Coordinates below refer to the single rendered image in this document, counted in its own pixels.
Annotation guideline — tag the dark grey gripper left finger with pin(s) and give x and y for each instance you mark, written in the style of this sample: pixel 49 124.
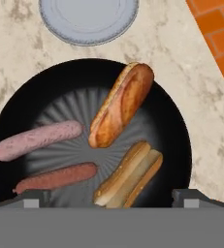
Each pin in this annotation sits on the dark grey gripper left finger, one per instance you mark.
pixel 32 197

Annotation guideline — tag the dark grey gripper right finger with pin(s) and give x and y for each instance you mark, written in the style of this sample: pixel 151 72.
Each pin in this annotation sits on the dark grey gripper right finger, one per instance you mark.
pixel 190 197

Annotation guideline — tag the reddish brown sausage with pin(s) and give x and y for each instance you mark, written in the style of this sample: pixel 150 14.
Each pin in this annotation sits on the reddish brown sausage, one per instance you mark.
pixel 58 177

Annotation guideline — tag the pale pink sausage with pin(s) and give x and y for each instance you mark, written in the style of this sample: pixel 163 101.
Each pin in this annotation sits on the pale pink sausage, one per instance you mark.
pixel 36 139

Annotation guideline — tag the split open hot dog bun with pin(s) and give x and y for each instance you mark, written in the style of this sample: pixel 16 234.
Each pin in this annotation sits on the split open hot dog bun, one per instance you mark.
pixel 129 177

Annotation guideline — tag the black ribbed bowl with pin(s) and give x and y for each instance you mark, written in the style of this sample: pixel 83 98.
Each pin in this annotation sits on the black ribbed bowl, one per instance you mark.
pixel 68 103

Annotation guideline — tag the golden brown closed bun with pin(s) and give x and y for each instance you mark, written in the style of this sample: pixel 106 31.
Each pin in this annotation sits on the golden brown closed bun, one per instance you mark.
pixel 123 103

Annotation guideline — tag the pale grey plate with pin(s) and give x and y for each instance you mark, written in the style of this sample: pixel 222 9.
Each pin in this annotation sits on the pale grey plate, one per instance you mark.
pixel 88 19

